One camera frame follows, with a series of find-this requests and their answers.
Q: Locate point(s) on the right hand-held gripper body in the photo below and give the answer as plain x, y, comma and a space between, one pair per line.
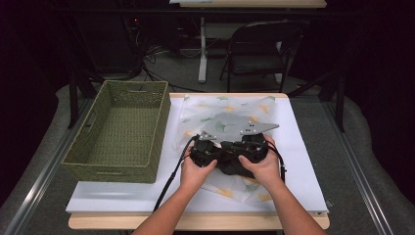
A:
256, 147

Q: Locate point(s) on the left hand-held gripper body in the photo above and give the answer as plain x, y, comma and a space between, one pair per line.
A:
204, 153

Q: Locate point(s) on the dark cloth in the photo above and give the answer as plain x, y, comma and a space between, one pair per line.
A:
230, 164

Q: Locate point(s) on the white leaf-print zipper bag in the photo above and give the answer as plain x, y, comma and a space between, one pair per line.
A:
202, 111

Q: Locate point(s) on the green woven basket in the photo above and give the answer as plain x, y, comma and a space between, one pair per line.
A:
130, 130

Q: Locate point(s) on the person's left hand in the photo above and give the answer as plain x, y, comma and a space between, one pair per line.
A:
195, 178

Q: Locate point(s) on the person's right hand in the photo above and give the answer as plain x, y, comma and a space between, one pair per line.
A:
267, 171

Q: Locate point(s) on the white board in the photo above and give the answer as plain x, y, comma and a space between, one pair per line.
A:
300, 147

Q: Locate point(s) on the black folding chair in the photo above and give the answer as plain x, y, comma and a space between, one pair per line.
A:
254, 62

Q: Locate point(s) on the white desk leg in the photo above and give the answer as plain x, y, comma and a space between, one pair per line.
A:
203, 62

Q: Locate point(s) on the light wooden table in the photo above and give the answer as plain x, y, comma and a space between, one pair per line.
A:
114, 222

